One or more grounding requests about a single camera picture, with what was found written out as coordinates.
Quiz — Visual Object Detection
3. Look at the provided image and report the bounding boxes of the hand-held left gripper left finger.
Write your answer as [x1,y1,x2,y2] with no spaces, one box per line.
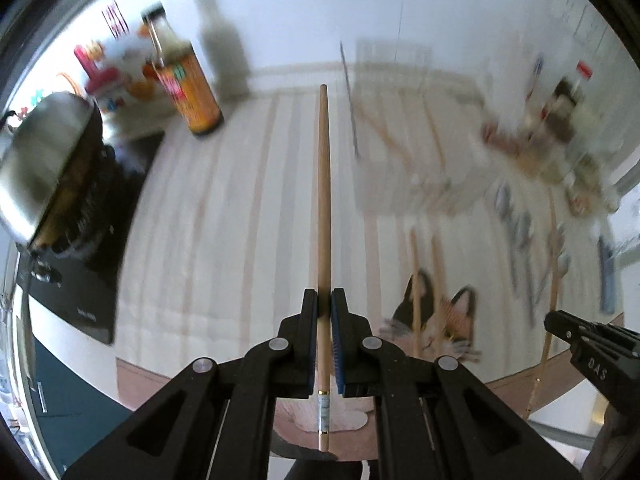
[62,288,321,480]

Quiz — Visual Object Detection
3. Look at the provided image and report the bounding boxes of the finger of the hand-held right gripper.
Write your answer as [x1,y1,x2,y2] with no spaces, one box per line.
[544,310,590,350]

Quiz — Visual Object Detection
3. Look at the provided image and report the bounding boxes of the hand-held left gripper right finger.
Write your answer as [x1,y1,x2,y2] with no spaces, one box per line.
[330,288,584,480]

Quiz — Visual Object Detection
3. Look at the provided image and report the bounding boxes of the wooden chopstick with patterned end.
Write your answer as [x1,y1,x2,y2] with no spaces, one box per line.
[315,84,332,454]

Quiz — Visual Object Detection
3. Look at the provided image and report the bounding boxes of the person's right forearm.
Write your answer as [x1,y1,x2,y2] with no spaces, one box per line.
[589,400,640,480]

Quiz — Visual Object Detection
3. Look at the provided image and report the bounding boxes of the blue flat utensil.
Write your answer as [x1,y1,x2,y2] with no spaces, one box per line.
[598,236,620,314]

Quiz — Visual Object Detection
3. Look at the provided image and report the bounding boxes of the cream paw shaped coaster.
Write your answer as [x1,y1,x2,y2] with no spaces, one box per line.
[280,395,372,434]

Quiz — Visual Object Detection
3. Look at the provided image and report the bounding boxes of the metal spoon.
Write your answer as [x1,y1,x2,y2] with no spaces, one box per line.
[494,184,518,243]
[512,210,541,307]

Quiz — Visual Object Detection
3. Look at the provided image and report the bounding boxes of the cat face chopstick rest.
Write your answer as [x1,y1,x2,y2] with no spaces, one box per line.
[378,270,483,363]

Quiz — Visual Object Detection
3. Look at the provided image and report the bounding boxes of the striped table cloth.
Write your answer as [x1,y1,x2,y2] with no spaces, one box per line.
[114,62,628,386]

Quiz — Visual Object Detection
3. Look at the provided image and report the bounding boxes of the clear plastic utensil tray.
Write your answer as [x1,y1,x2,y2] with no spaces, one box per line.
[339,37,485,217]

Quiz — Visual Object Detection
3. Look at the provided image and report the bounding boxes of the blurred condiment jars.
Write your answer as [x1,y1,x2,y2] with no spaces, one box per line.
[481,87,621,216]

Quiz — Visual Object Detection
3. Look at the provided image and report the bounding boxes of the dark sauce bottle red cap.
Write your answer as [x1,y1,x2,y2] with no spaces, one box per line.
[549,60,595,143]

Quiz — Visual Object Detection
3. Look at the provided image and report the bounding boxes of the black gas stove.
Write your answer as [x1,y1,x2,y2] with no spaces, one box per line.
[17,130,167,346]

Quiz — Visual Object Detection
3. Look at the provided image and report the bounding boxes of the teal cabinet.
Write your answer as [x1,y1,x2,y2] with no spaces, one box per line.
[27,332,133,466]

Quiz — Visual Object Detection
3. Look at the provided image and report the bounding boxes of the sauce bottle with orange label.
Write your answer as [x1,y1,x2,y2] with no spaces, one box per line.
[141,4,224,137]

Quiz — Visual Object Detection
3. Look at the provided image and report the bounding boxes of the steel pot on stove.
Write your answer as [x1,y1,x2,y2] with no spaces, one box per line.
[0,92,106,250]

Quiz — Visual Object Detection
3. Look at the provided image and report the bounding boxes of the colourful toy packets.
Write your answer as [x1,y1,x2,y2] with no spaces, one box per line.
[74,35,168,113]

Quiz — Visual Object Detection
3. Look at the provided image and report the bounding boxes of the red wall sticker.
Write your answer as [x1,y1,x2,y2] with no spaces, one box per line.
[102,0,132,34]

